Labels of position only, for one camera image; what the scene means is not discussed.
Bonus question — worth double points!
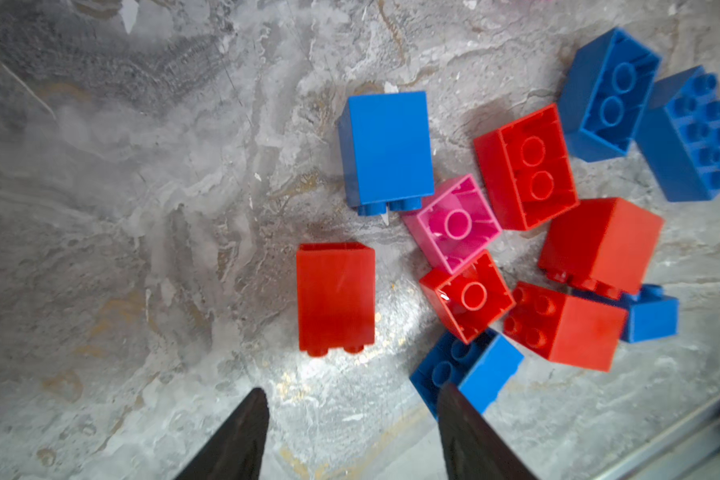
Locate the pink lego brick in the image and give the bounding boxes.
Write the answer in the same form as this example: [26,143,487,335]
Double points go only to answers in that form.
[402,174,502,273]

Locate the blue small lego brick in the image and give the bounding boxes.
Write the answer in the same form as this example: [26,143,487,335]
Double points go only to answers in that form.
[572,284,679,343]

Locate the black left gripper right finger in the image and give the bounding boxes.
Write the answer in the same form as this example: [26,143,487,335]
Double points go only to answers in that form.
[437,383,537,480]

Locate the red small lego brick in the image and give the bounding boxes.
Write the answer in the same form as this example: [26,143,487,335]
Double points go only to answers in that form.
[419,250,516,344]

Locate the blue long lego brick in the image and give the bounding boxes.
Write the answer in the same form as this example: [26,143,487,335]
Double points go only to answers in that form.
[635,65,720,202]

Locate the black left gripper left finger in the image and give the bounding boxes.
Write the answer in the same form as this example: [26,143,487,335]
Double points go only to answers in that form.
[175,387,270,480]

